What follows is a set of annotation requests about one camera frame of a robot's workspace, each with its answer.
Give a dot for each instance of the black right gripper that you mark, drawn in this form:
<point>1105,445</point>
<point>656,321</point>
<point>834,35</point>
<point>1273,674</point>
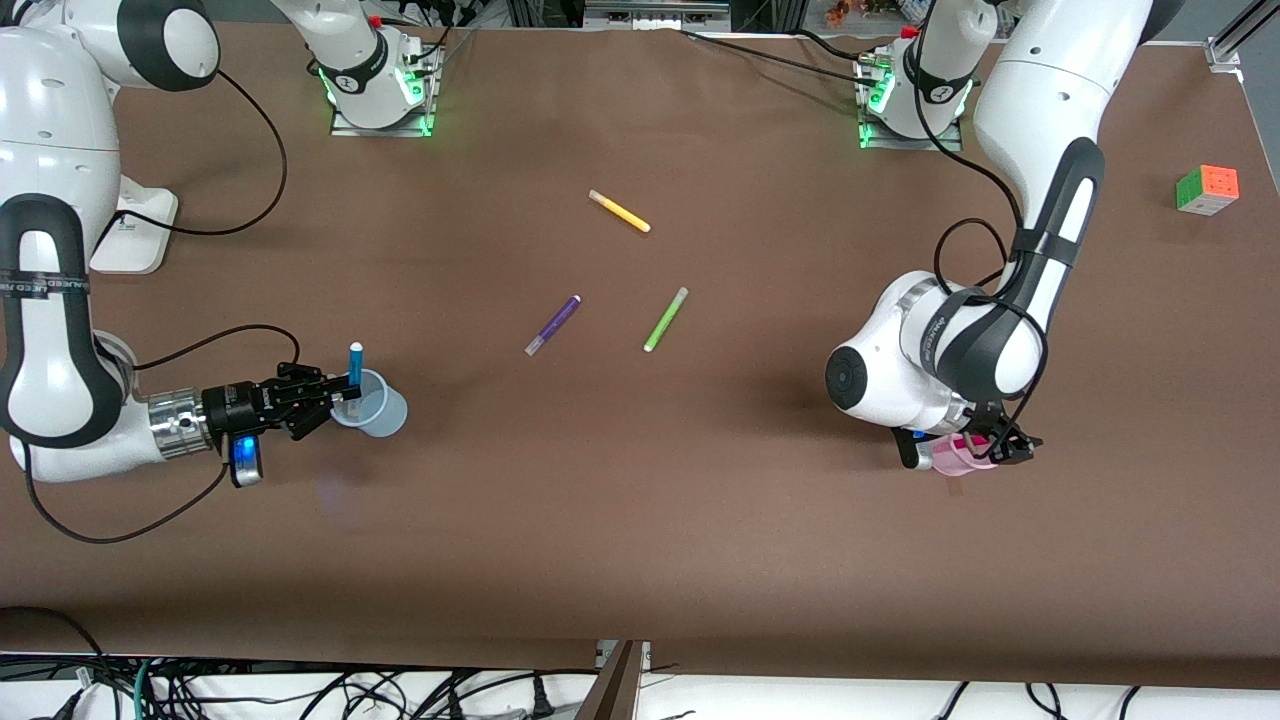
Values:
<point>236,404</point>

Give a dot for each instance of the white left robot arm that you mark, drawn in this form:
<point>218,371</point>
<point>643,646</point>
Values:
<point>1040,100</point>

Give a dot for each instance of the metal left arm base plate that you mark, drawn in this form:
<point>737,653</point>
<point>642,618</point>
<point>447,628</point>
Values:
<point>872,100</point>

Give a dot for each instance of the colourful puzzle cube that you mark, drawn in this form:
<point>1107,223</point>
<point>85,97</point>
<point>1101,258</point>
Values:
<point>1208,190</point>

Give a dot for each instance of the aluminium frame profile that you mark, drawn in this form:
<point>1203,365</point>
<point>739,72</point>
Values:
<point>1240,35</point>

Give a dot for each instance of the white plastic stand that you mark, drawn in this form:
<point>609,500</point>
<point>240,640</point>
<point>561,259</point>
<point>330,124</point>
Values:
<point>135,250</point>

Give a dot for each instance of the pink plastic cup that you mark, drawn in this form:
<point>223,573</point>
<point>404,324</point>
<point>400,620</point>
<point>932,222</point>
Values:
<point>955,463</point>

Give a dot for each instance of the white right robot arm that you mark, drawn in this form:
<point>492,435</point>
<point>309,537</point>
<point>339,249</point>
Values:
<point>50,130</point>

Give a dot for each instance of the pink marker pen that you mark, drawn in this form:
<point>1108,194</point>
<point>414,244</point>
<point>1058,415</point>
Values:
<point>974,442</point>

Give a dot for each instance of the translucent blue plastic cup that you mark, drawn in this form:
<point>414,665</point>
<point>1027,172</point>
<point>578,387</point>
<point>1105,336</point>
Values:
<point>385,415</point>

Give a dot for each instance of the green marker pen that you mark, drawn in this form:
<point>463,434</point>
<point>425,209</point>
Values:
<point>666,319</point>

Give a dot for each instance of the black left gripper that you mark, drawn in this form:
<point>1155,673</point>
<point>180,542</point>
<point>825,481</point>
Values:
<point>1012,443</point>

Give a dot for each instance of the black power plug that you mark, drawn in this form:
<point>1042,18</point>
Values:
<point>543,700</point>

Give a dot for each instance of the purple marker pen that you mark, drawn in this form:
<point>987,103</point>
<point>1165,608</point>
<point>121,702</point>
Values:
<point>553,325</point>

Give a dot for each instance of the brown wooden beam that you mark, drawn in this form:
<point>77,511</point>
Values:
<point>612,690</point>

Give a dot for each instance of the blue marker pen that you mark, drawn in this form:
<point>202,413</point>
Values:
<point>355,360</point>

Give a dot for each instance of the yellow marker pen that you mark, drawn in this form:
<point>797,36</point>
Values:
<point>620,211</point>

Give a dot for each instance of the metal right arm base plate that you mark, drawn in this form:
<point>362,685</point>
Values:
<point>425,95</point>

